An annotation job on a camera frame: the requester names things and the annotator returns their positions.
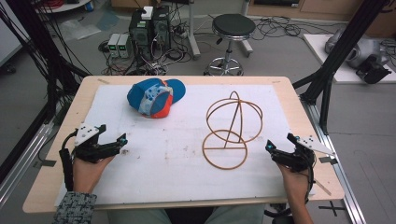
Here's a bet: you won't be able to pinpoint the blue and orange cap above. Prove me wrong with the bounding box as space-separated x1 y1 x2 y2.
126 77 187 119

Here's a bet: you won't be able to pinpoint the black computer tower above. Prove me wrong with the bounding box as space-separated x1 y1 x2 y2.
128 8 154 61
151 6 172 53

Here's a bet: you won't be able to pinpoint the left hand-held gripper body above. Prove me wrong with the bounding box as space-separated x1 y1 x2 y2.
72 123 121 164

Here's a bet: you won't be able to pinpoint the white table leg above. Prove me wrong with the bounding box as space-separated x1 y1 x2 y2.
186 0 203 61

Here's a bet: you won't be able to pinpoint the black chair seat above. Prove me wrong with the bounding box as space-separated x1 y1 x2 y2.
163 206 217 224

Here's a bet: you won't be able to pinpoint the person's right leg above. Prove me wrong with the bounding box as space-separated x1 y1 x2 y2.
207 203 266 224

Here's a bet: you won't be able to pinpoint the person's left leg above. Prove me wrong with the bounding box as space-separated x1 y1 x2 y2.
106 207 172 224

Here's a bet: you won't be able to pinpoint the clear plastic sheet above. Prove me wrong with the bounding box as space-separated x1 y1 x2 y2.
58 18 103 42

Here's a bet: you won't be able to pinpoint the black frame post with cables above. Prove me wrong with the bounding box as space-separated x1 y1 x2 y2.
0 0 85 125

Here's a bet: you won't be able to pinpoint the aluminium rail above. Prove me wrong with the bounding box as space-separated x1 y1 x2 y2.
0 121 56 208
300 94 368 224

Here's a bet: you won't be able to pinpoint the grey tape strip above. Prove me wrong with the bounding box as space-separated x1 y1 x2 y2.
318 155 339 165
33 159 58 170

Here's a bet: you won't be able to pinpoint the white box on tower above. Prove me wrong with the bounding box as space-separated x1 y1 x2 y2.
141 6 154 21

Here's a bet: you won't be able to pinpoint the grey rounded machine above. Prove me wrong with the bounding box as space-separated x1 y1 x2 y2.
324 28 390 70

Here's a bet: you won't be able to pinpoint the black cables on floor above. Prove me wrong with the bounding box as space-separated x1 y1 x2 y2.
251 14 344 42

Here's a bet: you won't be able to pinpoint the white floor platform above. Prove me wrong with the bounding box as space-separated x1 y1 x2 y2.
302 33 396 85

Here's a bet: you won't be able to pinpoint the person's right hand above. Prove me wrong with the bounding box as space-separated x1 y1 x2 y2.
277 162 311 202

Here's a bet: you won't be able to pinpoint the black device on platform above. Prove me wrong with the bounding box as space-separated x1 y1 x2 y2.
355 55 393 85

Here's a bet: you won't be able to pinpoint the tangle of floor cables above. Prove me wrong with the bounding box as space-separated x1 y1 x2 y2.
98 18 195 77

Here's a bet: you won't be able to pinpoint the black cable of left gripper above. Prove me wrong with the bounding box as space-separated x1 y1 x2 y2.
58 130 78 192

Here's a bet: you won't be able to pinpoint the person's left hand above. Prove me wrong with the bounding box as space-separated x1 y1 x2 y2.
72 154 116 194

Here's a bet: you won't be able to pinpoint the person's leg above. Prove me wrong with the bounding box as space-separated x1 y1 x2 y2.
106 207 172 224
207 203 266 224

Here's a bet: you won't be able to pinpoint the wooden wire hat stand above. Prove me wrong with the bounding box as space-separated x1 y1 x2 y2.
201 90 264 171

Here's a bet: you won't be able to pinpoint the black tape cross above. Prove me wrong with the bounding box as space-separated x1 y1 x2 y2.
318 200 347 217

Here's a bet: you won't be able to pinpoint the grey power supply unit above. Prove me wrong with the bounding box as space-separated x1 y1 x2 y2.
117 33 134 60
106 33 121 59

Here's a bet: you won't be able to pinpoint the white table mat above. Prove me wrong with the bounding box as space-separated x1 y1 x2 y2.
54 83 316 208

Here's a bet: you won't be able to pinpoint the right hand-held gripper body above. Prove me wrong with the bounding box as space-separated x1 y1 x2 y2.
275 135 336 174

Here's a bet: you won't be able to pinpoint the black round stool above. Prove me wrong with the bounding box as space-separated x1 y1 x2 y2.
203 13 257 77

